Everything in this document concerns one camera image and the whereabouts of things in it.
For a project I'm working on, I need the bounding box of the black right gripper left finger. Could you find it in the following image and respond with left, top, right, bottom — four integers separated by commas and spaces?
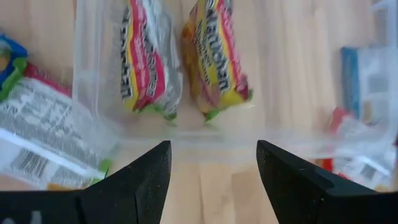
0, 139, 172, 224

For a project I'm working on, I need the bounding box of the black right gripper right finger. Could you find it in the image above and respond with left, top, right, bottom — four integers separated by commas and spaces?
256, 139, 398, 224

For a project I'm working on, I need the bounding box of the red beef ramen pack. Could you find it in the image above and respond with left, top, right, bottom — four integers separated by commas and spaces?
323, 107, 398, 190
24, 62, 74, 97

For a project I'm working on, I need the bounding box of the lime chili shrimp ramen pack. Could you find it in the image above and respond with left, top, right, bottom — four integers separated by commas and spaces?
119, 0, 183, 121
0, 57, 113, 191
181, 0, 253, 123

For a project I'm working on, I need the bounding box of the clear plastic bin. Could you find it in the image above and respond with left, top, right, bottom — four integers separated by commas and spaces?
73, 0, 398, 166

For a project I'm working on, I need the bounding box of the blue yellow ramen pack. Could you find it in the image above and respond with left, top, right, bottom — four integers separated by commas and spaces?
0, 33, 29, 91
340, 46, 398, 125

